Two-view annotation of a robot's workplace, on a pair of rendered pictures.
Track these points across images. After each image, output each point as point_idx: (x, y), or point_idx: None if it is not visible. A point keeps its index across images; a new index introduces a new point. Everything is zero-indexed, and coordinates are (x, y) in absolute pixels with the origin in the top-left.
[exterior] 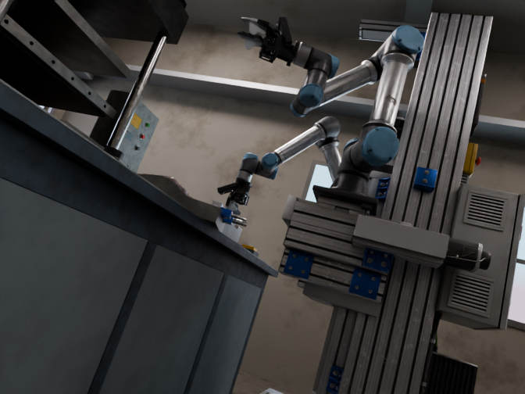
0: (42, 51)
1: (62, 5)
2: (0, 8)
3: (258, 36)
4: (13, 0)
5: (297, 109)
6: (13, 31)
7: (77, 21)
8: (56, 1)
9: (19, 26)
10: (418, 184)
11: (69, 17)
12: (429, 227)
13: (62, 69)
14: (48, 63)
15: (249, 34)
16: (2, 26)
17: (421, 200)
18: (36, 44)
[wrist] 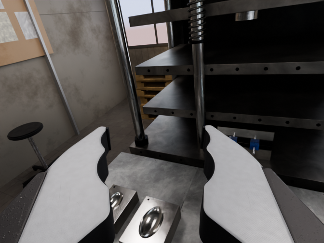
0: (250, 68)
1: (257, 6)
2: (195, 72)
3: (201, 215)
4: (201, 58)
5: None
6: (219, 72)
7: (284, 2)
8: (248, 10)
9: (222, 64)
10: None
11: (271, 7)
12: None
13: (279, 68)
14: (260, 73)
15: (206, 154)
16: (211, 74)
17: None
18: (241, 66)
